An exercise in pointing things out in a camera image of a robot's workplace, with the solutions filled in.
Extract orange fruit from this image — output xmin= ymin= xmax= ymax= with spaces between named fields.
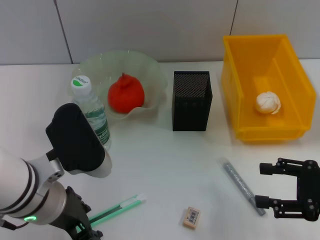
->
xmin=107 ymin=72 xmax=146 ymax=114

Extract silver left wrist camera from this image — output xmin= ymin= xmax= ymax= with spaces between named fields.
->
xmin=45 ymin=102 xmax=113 ymax=179

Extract yellow plastic bin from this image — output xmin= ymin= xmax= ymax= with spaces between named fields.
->
xmin=220 ymin=34 xmax=317 ymax=144

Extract black mesh pen holder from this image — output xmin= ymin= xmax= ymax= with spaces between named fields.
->
xmin=171 ymin=70 xmax=214 ymax=132

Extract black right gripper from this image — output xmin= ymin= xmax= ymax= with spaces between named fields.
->
xmin=254 ymin=157 xmax=320 ymax=222

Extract green glass fruit plate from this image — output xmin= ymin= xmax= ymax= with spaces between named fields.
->
xmin=71 ymin=49 xmax=169 ymax=127

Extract silver marker pen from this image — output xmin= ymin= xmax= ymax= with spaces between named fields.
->
xmin=221 ymin=157 xmax=267 ymax=217

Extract beige eraser with barcode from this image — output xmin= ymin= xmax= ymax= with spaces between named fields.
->
xmin=182 ymin=206 xmax=202 ymax=228

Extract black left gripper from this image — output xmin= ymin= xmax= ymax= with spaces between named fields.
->
xmin=65 ymin=186 xmax=104 ymax=240

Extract green utility knife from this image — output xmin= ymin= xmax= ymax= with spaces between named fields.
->
xmin=74 ymin=193 xmax=147 ymax=233

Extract water bottle with green label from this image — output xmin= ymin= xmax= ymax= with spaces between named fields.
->
xmin=69 ymin=74 xmax=113 ymax=151

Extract white paper ball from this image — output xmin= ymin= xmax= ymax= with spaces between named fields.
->
xmin=255 ymin=91 xmax=282 ymax=115

